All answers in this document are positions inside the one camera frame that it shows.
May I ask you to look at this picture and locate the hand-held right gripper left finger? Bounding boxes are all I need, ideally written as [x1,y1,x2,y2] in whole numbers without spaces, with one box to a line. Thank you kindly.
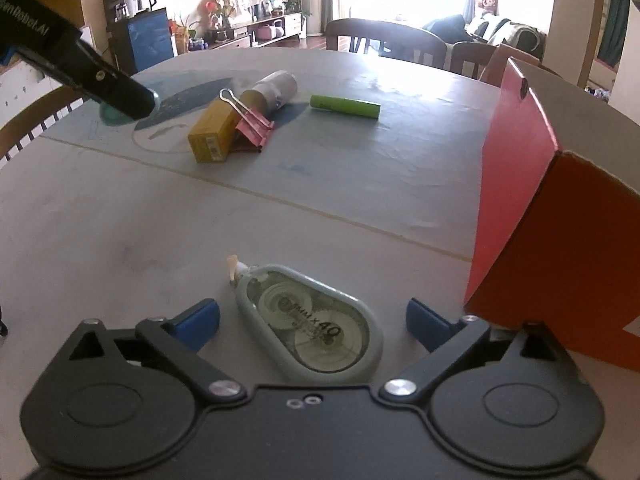
[67,297,248,402]

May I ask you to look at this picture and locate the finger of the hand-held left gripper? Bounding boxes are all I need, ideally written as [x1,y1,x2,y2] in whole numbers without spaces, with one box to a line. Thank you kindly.
[50,37,156,122]

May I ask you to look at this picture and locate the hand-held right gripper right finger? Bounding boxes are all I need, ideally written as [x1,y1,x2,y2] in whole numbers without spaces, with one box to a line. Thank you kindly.
[377,297,562,402]

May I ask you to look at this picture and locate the pale green correction tape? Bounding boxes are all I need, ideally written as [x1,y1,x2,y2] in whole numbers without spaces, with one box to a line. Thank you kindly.
[226,255,385,387]

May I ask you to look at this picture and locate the red cardboard box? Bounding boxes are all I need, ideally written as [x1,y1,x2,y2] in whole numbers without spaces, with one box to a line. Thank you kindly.
[463,57,640,373]

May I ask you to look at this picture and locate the black cabinet with blue front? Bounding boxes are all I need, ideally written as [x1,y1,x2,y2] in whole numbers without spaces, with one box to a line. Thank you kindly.
[102,0,176,77]

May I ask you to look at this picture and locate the dark wooden chair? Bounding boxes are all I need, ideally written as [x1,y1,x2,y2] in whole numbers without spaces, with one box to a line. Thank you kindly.
[0,85,87,171]
[325,19,448,68]
[450,42,501,80]

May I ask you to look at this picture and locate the small yellow box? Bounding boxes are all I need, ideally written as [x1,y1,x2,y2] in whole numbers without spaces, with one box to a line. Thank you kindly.
[188,100,238,164]

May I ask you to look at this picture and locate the red flowering plant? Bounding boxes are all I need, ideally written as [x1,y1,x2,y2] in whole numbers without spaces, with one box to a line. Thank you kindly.
[199,0,237,43]

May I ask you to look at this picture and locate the pink binder clip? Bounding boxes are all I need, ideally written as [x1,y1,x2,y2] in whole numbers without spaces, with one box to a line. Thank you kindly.
[219,89,276,153]

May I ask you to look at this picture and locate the cylindrical bottle with silver base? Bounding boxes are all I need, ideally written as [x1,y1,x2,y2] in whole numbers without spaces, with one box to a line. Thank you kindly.
[242,71,298,113]

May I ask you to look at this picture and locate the low wooden sideboard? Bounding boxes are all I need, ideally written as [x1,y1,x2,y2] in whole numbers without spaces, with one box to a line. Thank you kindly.
[190,10,307,52]

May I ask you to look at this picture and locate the green tube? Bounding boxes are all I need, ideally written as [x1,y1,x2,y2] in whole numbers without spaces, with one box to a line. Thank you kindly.
[310,94,381,120]

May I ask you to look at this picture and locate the beige sofa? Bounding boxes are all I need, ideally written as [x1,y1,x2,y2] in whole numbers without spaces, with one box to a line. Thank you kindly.
[424,10,548,63]

